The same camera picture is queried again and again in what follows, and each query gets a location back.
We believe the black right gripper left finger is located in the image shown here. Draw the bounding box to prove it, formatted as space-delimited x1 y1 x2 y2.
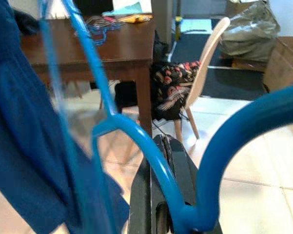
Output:
128 135 171 234

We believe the black floral cloth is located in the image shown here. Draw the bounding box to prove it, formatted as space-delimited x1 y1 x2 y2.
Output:
151 60 202 120

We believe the dark blue rug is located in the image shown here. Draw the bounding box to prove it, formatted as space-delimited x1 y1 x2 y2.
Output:
170 39 268 101

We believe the yellow and blue bottle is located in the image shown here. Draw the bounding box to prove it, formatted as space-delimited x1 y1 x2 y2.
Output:
174 16 184 41

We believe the brown wooden table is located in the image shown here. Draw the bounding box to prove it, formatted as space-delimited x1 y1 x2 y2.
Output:
20 14 156 137

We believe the brown cardboard box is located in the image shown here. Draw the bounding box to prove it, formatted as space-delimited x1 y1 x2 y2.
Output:
262 36 293 93

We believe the royal blue t-shirt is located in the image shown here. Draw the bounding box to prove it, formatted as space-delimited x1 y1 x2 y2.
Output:
0 0 131 234

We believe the teal cloth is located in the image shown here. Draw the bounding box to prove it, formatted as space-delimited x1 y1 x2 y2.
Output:
113 2 152 16

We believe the grey plastic bag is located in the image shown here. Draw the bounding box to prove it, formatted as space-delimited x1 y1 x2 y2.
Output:
219 1 281 63

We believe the blue plastic hanger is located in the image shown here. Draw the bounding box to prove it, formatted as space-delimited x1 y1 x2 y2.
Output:
75 16 124 47
38 0 293 232

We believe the yellow packet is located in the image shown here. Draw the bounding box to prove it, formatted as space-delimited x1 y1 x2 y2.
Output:
117 14 154 24

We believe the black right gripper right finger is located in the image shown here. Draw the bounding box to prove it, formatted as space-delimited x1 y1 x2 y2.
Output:
165 136 198 207

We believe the black bag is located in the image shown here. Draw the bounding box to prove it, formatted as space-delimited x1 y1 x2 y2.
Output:
114 81 140 115

